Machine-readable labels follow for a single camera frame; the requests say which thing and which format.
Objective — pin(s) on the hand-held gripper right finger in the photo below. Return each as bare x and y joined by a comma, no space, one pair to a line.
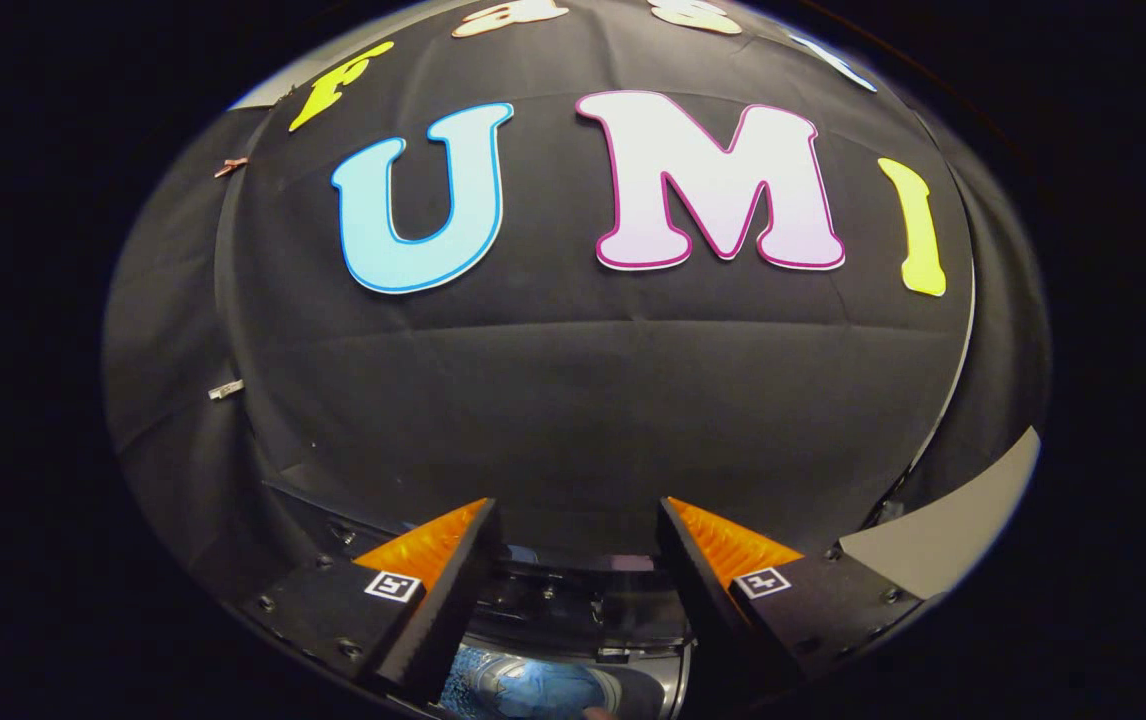
703,600

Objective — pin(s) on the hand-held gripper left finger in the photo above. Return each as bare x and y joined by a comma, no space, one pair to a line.
458,600

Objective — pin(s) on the light blue garment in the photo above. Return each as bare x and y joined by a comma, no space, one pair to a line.
523,690

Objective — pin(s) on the dark grey washing machine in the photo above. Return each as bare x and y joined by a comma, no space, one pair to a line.
573,600

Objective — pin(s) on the black backdrop cloth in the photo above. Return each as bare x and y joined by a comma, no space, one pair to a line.
573,400

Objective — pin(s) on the grey cabinet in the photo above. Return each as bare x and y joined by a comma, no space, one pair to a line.
943,530

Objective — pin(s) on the small white cloth clip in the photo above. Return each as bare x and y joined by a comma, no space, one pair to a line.
225,389

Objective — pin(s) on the small red cloth clip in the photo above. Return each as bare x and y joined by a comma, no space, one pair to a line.
230,166

